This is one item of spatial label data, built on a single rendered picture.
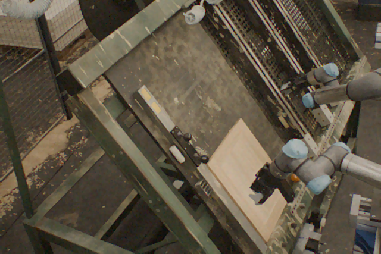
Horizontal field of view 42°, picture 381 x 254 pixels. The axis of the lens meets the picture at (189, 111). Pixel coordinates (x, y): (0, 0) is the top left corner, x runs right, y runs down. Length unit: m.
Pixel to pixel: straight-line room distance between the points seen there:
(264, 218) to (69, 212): 1.99
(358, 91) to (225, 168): 0.68
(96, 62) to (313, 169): 0.88
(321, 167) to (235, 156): 0.74
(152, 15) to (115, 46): 0.29
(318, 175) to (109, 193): 2.61
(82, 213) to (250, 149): 1.88
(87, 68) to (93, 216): 2.21
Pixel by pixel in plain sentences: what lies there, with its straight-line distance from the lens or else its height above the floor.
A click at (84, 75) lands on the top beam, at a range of 1.84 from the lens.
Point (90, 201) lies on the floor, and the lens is 4.05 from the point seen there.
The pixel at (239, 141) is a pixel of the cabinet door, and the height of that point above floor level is 1.23.
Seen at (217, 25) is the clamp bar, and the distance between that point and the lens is 2.59.
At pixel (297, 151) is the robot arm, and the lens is 1.68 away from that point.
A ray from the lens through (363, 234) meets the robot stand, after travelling 2.48.
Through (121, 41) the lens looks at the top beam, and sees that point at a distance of 2.01.
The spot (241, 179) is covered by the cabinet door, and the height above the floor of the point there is 1.13.
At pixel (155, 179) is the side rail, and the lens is 1.96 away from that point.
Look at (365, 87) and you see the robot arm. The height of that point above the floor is 1.55.
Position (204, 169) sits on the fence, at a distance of 2.16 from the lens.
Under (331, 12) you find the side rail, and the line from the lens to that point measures 3.64.
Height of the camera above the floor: 2.76
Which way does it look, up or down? 35 degrees down
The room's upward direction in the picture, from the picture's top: 7 degrees counter-clockwise
